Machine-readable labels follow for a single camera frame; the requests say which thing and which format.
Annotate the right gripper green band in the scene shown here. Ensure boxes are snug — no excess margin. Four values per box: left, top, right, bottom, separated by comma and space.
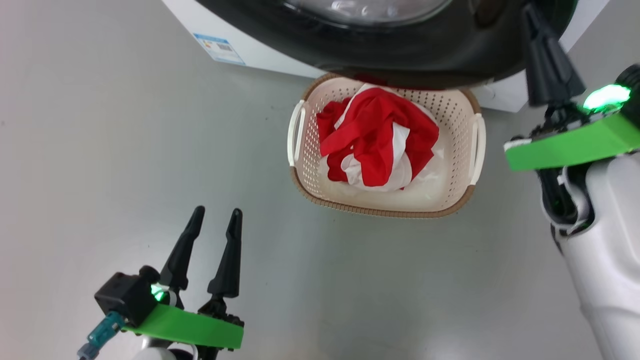
503, 2, 640, 173

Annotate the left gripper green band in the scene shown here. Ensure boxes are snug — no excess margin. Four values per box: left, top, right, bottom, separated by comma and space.
122, 205, 245, 351

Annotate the black round glass washer door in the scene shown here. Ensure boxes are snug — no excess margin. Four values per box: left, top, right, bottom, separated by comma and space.
195, 0, 581, 91

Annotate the red and white garment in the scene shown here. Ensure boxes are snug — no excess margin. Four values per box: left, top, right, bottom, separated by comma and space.
316, 82, 442, 194

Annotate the white basket with brown rim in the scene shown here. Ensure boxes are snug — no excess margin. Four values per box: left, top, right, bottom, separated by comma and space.
287, 72, 487, 219

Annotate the white Hisense washing machine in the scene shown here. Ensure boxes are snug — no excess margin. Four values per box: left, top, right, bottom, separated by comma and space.
161, 0, 612, 114

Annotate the blue energy label sticker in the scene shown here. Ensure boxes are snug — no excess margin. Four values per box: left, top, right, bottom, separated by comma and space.
193, 33, 247, 66

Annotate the teal camera cable connector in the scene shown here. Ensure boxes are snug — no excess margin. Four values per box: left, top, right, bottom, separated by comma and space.
76, 311, 127, 360

